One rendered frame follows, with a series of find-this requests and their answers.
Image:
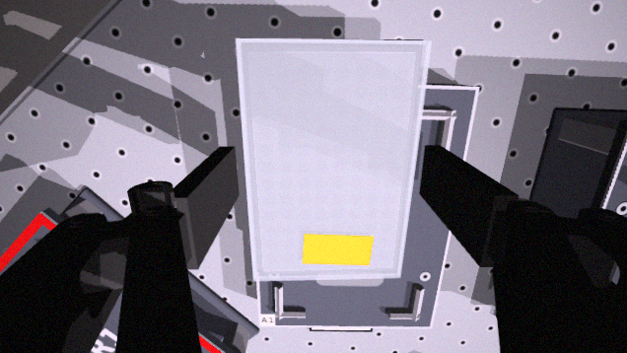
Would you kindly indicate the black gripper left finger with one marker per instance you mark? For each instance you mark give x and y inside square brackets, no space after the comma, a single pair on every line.
[43,308]

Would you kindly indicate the dark grey work table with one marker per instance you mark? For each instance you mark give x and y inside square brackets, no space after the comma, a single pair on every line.
[149,89]

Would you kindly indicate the grey metal nest plate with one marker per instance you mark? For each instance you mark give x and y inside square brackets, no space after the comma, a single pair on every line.
[569,177]

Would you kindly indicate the white rectangular plate lid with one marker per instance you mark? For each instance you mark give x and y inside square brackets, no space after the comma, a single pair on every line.
[331,130]

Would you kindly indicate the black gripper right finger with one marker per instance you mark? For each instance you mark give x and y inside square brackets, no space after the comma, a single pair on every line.
[552,295]

